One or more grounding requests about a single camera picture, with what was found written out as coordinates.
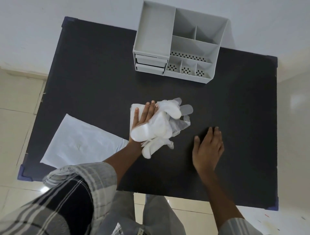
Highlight person's right hand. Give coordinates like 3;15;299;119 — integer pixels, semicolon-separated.
192;126;224;174

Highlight person's left hand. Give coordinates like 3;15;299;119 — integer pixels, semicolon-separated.
132;100;160;131

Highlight bundle of clear plastic gloves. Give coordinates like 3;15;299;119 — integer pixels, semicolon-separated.
130;97;193;159

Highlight grey organizer drawer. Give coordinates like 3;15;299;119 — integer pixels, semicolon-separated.
135;63;166;74
135;54;168;68

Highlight white glove packet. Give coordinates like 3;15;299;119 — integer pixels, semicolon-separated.
40;114;129;168

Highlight grey desk organizer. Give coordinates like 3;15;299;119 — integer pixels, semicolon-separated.
132;1;229;84

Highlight person's left forearm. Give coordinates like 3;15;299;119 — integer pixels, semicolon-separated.
103;140;142;192

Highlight person's right forearm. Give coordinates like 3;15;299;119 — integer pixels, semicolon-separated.
198;169;245;228

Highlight grey trousers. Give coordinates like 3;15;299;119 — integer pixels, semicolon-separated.
97;191;180;235

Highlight blue table corner guard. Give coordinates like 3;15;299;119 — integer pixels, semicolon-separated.
17;164;34;181
62;16;76;27
265;196;279;211

